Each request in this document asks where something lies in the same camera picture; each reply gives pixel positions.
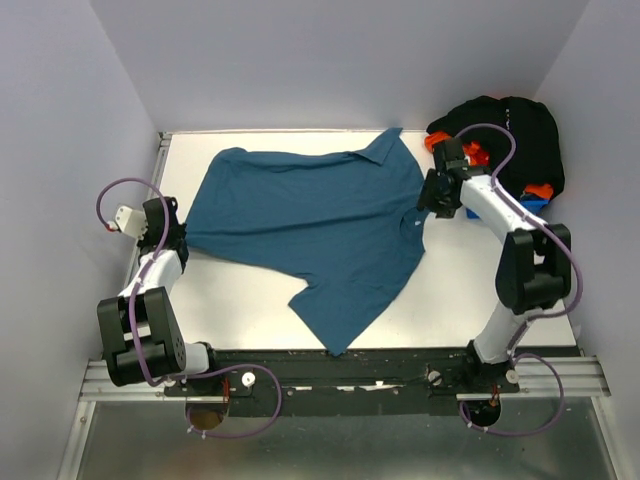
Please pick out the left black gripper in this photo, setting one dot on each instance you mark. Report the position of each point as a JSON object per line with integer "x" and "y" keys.
{"x": 147, "y": 240}

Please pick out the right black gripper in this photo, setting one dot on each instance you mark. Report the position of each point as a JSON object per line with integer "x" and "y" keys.
{"x": 445, "y": 211}

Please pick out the teal blue t shirt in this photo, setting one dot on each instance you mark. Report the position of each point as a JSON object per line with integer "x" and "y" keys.
{"x": 347, "y": 223}

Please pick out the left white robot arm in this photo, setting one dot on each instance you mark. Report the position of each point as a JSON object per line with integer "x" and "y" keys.
{"x": 140, "y": 334}

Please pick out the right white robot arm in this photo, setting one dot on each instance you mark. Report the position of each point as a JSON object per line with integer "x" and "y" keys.
{"x": 534, "y": 269}

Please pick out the orange t shirt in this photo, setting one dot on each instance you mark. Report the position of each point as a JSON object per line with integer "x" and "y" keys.
{"x": 478, "y": 156}

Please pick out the blue plastic bin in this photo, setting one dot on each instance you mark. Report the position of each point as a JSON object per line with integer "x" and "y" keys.
{"x": 533, "y": 205}

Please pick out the black t shirt pile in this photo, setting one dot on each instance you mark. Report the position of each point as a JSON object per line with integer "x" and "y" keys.
{"x": 537, "y": 158}

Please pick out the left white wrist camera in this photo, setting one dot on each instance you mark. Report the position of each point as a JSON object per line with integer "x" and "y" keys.
{"x": 128, "y": 221}

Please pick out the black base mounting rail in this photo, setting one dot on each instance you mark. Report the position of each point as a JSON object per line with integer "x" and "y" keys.
{"x": 370, "y": 382}

